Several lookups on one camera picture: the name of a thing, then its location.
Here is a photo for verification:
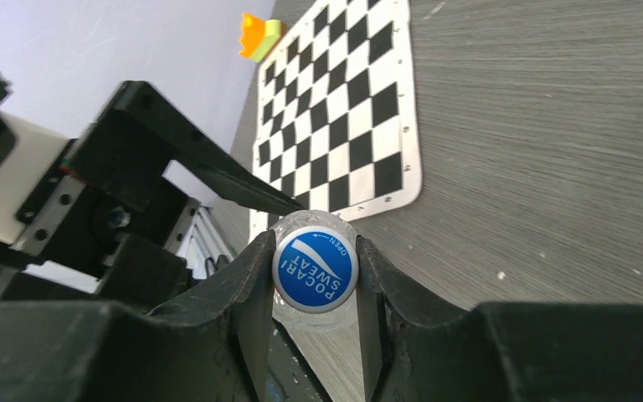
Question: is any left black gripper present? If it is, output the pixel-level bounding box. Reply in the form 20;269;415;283
0;76;304;310

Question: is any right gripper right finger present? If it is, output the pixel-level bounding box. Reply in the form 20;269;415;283
357;238;643;401

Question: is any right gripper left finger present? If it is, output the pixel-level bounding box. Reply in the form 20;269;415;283
0;233;275;401

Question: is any clear plastic bottle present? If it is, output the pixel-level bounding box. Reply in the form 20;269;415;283
270;210;360;332

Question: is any blue Pocari Sweat cap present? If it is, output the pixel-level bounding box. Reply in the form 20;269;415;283
272;225;360;314

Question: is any orange green block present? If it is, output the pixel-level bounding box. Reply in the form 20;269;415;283
239;13;285;63

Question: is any black white chessboard mat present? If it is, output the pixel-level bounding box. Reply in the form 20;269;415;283
251;1;422;221

